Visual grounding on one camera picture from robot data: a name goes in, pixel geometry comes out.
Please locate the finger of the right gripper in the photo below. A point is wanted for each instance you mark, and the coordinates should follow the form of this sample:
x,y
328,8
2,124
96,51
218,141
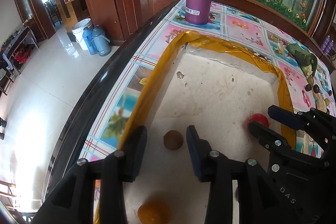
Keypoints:
x,y
277,145
316,123

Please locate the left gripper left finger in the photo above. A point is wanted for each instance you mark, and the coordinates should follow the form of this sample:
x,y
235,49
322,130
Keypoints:
x,y
121,166

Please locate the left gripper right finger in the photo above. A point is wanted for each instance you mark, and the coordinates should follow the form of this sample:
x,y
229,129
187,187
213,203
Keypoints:
x,y
211,166

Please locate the red tomato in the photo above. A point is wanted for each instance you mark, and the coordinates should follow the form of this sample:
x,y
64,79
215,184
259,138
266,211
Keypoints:
x,y
260,118

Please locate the small brown kiwi fruit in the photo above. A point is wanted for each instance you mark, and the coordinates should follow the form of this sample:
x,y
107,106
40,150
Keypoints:
x,y
173,140

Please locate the large orange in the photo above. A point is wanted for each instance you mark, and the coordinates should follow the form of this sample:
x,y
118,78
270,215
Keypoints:
x,y
155,211

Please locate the long beige cake piece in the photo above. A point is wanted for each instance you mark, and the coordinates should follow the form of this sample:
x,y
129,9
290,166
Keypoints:
x,y
320,103

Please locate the green plum right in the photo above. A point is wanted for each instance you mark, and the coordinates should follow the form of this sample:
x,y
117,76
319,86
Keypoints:
x,y
326,101

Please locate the green plum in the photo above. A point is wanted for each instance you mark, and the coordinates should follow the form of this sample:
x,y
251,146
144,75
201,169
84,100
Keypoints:
x,y
310,80
326,101

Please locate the dark plum back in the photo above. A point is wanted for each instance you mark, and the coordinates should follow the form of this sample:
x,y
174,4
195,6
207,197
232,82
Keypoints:
x,y
316,88

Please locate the dark date near cakes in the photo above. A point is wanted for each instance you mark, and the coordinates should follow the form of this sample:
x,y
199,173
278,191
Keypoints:
x,y
308,87

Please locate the green plum left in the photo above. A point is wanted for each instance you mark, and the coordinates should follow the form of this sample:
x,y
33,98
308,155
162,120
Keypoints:
x,y
310,80

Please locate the fruit pattern tablecloth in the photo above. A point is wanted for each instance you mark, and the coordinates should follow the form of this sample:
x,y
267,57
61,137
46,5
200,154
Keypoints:
x,y
257,36

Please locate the green custard apple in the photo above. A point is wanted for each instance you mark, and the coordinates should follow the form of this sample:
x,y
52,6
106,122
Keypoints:
x,y
307,70

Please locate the green leaves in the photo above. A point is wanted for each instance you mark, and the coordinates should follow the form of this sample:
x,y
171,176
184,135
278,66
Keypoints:
x,y
303,57

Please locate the purple bottles on shelf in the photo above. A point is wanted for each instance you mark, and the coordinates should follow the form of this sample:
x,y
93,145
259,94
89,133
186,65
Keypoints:
x,y
327,45

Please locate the yellow taped foam tray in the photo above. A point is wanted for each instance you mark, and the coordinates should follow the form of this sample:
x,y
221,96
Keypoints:
x,y
214,85

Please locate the blue thermos jug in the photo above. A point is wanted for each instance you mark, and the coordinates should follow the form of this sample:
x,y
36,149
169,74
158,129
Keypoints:
x,y
100,42
87,36

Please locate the white plastic bucket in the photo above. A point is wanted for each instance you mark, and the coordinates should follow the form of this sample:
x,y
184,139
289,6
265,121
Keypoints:
x,y
78,29

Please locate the wooden sideboard counter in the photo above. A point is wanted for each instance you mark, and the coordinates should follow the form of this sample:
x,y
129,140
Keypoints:
x,y
119,18

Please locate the side table with cloth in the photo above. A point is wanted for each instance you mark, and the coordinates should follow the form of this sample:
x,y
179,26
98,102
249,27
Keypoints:
x,y
25,37

